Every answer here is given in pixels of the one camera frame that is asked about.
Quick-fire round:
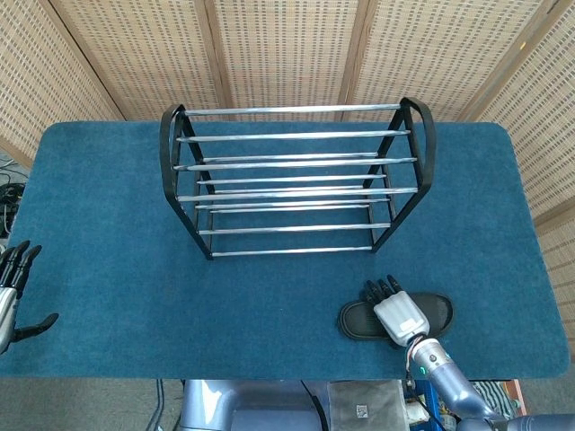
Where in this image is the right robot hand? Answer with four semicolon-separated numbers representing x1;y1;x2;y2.
361;274;430;349

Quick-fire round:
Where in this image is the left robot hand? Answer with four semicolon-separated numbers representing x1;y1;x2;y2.
0;241;59;356

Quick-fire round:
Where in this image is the black rubber slipper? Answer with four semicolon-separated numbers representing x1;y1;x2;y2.
336;291;455;342

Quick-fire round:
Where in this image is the black and chrome shoe rack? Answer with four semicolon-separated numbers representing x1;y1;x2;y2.
159;96;438;261

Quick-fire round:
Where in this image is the grey box with QR code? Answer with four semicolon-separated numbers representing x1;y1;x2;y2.
326;380;408;431

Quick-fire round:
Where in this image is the white tape roll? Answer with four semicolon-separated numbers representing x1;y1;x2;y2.
406;398;433;424

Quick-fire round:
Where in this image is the striped plastic bag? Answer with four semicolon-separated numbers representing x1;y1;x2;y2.
469;380;522;421

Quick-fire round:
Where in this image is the blue carpet table cover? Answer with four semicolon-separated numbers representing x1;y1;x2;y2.
0;119;570;383

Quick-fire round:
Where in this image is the grey robot torso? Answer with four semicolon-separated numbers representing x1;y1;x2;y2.
178;379;332;431

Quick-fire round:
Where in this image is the woven bamboo folding screen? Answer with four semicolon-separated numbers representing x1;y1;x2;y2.
0;0;575;315

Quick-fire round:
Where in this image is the blue metal frame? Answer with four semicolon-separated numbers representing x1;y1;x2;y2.
402;379;455;431

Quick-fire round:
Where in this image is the tangle of black cables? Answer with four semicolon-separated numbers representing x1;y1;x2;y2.
0;152;29;239

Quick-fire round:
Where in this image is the black cable on torso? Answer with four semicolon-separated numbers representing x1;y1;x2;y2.
299;380;332;431

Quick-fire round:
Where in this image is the thin grey cable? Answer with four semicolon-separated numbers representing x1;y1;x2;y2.
151;379;168;431

